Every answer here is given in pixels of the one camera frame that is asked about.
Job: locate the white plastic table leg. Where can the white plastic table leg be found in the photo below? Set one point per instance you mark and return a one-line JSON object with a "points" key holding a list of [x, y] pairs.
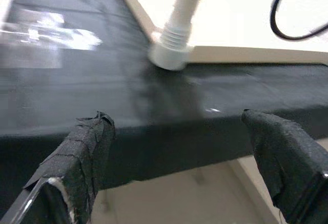
{"points": [[184, 11]]}

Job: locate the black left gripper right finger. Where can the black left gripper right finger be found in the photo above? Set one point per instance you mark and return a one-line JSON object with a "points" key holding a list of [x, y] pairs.
{"points": [[292, 162]]}

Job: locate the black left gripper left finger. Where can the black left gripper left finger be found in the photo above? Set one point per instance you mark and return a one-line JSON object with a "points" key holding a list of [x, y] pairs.
{"points": [[77, 162]]}

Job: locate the crumpled clear tape patch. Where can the crumpled clear tape patch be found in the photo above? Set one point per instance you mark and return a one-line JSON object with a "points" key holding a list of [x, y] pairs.
{"points": [[51, 34]]}

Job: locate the white plastic table top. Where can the white plastic table top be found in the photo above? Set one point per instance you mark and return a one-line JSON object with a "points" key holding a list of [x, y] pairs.
{"points": [[166, 60]]}

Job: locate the black tablecloth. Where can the black tablecloth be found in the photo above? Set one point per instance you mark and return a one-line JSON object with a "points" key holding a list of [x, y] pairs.
{"points": [[102, 93]]}

